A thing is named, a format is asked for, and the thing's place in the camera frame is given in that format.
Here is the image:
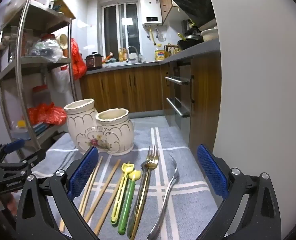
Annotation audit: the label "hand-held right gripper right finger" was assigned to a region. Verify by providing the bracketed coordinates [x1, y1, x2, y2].
[197, 144, 282, 240]

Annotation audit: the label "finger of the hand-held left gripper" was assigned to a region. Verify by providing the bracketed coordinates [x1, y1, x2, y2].
[0, 139, 26, 164]
[0, 149, 47, 175]

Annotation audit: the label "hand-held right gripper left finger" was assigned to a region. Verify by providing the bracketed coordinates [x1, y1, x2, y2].
[15, 146, 100, 240]

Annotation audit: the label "yellow plastic utensil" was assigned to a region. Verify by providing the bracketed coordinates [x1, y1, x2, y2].
[110, 163, 135, 224]

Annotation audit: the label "silver spoon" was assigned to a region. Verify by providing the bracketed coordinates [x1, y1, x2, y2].
[147, 154, 180, 240]

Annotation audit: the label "cream ceramic double utensil holder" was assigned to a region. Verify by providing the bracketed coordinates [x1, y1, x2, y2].
[64, 99, 135, 155]

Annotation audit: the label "green-handled yellow utensil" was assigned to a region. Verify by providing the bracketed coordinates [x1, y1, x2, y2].
[117, 170, 141, 235]

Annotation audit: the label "silver fork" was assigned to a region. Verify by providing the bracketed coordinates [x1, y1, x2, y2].
[127, 145, 155, 238]

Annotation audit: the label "gold fork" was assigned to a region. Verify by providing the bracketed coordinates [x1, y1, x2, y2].
[130, 145, 160, 240]

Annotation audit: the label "person's left hand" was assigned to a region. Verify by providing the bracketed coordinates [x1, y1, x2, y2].
[0, 191, 17, 218]

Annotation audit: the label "yellow-cap bottle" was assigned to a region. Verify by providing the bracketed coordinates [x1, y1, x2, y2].
[13, 120, 30, 139]

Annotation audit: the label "grey plaid cloth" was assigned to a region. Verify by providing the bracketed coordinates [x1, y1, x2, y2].
[32, 127, 228, 240]

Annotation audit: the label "crumpled red plastic bag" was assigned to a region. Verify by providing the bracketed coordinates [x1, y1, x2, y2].
[28, 102, 67, 125]

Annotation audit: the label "red-lid plastic container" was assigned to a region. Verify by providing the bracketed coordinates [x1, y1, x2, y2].
[33, 85, 50, 105]

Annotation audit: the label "wooden side cabinet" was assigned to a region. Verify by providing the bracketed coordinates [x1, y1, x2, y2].
[162, 52, 222, 155]

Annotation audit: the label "steel built-in oven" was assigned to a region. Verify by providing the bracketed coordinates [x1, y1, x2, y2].
[165, 62, 195, 132]

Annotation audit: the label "white plastic bag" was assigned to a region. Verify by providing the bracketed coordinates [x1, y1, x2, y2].
[52, 65, 70, 93]

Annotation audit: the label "metal shelf rack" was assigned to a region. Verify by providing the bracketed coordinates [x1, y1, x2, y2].
[0, 0, 77, 153]

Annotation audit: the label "wooden sink cabinet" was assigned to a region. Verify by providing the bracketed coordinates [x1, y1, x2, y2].
[79, 66, 163, 113]

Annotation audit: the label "clear plastic bag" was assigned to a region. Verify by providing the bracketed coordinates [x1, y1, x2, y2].
[29, 40, 64, 63]

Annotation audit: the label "hanging red plastic bag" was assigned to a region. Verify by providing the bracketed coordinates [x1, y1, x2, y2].
[71, 38, 87, 80]

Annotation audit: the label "dark red rice cooker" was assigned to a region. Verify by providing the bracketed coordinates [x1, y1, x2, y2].
[85, 52, 103, 69]

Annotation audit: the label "cream ladle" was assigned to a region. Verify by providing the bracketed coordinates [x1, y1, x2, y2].
[56, 34, 69, 49]

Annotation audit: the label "grey countertop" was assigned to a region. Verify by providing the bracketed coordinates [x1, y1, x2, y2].
[85, 40, 221, 75]

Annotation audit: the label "amber bottles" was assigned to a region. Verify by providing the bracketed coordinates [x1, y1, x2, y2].
[118, 47, 128, 62]

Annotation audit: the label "wooden counter rack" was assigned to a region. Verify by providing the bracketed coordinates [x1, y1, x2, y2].
[164, 44, 181, 55]

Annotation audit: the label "yellow oil bottle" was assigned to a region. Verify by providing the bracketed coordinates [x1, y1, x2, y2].
[155, 47, 166, 61]

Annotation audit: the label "black wok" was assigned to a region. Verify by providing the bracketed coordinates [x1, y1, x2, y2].
[177, 34, 204, 50]

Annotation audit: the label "chrome faucet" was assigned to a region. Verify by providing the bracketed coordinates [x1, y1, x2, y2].
[126, 46, 141, 63]

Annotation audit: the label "white pot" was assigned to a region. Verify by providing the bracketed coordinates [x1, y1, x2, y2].
[201, 26, 219, 42]

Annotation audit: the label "window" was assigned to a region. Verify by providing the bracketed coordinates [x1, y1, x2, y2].
[102, 2, 141, 58]

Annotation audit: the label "white water heater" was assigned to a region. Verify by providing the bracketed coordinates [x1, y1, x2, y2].
[140, 0, 163, 27]

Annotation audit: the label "black range hood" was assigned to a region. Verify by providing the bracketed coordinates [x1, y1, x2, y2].
[169, 0, 216, 28]

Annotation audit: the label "wooden wall cabinet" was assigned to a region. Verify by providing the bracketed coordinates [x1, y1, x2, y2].
[158, 0, 180, 25]

